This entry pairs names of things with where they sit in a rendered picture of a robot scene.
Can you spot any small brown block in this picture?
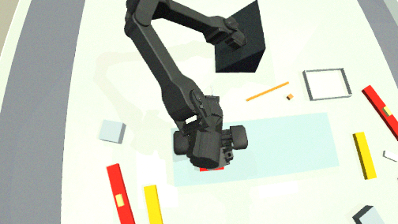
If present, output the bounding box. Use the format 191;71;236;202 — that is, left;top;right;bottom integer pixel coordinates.
287;93;294;101

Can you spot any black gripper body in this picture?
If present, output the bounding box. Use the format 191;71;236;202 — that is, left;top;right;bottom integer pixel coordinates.
173;125;248;155

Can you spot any red flat bar with pale yellow patch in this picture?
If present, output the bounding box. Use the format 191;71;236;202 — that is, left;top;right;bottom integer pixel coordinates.
107;163;135;224
362;85;398;141

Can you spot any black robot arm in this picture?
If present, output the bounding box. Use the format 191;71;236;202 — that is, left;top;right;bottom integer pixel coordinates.
124;0;247;171

